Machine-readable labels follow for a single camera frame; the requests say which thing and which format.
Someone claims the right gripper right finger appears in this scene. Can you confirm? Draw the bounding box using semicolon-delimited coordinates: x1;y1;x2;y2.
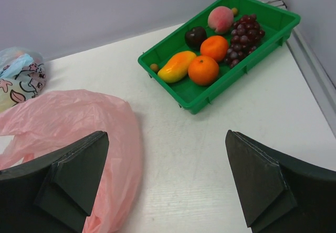
225;130;335;232

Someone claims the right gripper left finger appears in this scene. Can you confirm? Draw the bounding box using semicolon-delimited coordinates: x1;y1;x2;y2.
1;131;109;232

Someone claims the pink plastic bag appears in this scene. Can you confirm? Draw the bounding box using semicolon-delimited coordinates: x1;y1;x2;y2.
1;90;143;232

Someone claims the orange tangerine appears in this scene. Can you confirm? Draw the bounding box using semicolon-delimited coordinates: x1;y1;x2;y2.
188;56;219;86
200;35;229;62

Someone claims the dark red grape bunch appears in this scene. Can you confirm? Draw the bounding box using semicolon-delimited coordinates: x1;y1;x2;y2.
224;14;266;69

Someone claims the yellow orange mango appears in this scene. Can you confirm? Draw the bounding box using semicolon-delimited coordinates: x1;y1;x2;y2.
157;50;197;83

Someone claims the dark red plum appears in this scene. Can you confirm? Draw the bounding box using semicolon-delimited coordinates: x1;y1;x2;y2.
184;26;207;51

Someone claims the pink peach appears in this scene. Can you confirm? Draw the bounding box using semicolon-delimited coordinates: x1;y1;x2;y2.
207;6;234;34

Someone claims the blue tied plastic bag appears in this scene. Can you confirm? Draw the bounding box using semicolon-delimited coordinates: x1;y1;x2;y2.
1;47;47;112

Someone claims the green plastic tray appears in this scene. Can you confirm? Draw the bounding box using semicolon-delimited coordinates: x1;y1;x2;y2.
138;0;301;114

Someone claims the small brown ball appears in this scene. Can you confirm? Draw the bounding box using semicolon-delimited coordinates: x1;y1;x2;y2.
150;63;160;73
232;7;238;16

